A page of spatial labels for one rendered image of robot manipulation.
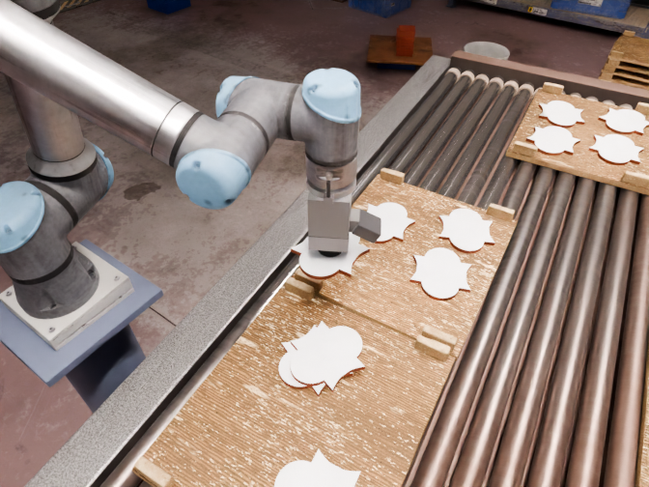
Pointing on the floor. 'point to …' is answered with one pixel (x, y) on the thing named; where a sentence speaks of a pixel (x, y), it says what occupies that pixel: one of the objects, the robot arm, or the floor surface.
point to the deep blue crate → (380, 6)
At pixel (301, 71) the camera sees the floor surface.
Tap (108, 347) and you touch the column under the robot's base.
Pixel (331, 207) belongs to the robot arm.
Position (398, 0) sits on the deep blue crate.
